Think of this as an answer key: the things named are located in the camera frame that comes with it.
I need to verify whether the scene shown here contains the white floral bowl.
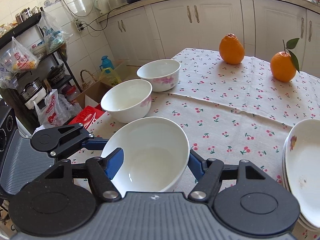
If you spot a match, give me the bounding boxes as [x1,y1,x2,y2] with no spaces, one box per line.
[100,79,152,124]
[101,116,190,196]
[137,59,181,92]

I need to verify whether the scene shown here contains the white kitchen cabinets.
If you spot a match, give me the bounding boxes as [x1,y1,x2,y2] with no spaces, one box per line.
[101,0,319,76]

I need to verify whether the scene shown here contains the lower white plates stack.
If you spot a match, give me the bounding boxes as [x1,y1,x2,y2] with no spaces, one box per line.
[282,137,319,232]

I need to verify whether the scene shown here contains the red cardboard box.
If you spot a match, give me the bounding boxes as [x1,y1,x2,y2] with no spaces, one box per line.
[68,104,105,129]

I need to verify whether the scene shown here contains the brown open cardboard box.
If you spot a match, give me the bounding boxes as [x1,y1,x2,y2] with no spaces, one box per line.
[75,78,141,108]

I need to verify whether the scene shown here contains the red white plastic bag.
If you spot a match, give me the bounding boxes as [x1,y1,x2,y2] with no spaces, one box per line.
[34,89,82,128]

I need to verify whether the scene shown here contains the wicker basket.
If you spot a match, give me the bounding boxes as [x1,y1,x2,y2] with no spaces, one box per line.
[80,69,97,90]

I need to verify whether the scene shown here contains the cherry print tablecloth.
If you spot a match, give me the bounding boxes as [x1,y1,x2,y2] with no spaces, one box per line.
[67,47,320,240]

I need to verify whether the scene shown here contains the yellow plastic bag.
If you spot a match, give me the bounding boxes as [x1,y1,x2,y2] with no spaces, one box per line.
[99,67,122,87]

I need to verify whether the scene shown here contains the blue thermos jug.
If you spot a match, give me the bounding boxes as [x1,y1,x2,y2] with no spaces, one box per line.
[99,55,114,74]

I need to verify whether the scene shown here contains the hanging clear snack bag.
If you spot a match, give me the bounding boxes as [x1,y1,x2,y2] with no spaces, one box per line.
[1,37,40,73]

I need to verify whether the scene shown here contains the black metal shelf rack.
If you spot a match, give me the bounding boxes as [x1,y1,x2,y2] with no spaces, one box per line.
[0,11,83,133]

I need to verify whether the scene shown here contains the hanging blue print bag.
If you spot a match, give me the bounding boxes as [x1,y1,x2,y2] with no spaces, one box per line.
[37,11,73,54]

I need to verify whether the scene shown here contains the bumpy orange without leaf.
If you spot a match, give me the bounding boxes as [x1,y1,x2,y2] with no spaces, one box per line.
[219,34,245,65]

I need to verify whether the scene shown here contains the orange with green leaves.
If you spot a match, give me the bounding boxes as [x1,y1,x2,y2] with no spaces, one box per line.
[270,38,300,83]

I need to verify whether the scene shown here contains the white electric kettle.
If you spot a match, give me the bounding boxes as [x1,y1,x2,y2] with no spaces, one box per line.
[94,0,109,15]

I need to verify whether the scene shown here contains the white wall power strip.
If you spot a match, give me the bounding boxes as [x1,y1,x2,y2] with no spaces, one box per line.
[73,18,84,33]

